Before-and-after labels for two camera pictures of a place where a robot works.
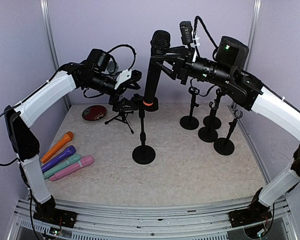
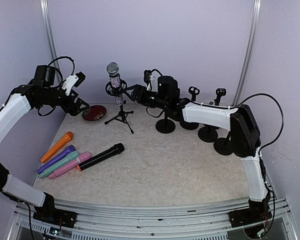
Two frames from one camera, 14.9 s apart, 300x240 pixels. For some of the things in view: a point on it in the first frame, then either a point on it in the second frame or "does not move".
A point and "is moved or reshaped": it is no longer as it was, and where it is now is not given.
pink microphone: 83,162 is moved or reshaped
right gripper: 184,54 → 138,89
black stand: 143,154 → 165,126
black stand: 191,122 does not move
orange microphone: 65,139 does not move
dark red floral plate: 94,112 does not move
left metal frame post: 68,97 does not move
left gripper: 114,98 → 74,110
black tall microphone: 159,43 → 116,150
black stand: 208,135 does not move
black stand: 225,146 does not move
